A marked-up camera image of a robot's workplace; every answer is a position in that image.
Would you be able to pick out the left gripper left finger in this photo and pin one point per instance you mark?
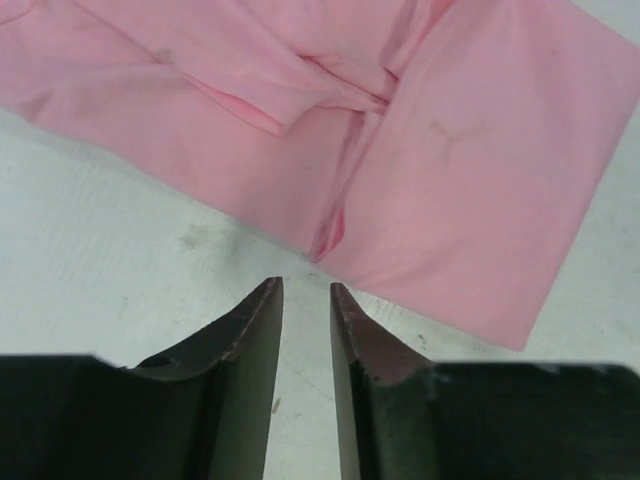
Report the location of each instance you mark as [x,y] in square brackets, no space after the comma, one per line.
[200,409]

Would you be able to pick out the pink t shirt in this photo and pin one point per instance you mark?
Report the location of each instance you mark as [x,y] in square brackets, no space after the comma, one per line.
[438,154]

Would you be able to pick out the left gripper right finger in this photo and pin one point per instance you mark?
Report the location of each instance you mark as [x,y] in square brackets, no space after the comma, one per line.
[401,415]

